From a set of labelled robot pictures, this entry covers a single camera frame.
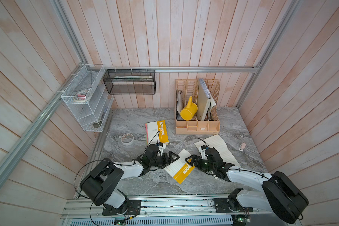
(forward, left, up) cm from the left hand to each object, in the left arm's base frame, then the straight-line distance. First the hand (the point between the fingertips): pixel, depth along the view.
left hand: (175, 161), depth 84 cm
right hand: (+1, -9, -3) cm, 9 cm away
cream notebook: (+17, -30, -5) cm, 35 cm away
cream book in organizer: (+37, -20, +19) cm, 46 cm away
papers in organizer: (+38, -27, +14) cm, 48 cm away
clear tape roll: (+20, +34, -6) cm, 40 cm away
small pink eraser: (+14, -48, -4) cm, 50 cm away
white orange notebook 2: (+25, +13, -5) cm, 29 cm away
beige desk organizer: (+57, -9, +11) cm, 59 cm away
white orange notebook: (-3, -3, -6) cm, 7 cm away
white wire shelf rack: (+17, +48, +22) cm, 56 cm away
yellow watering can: (+31, -10, +10) cm, 34 cm away
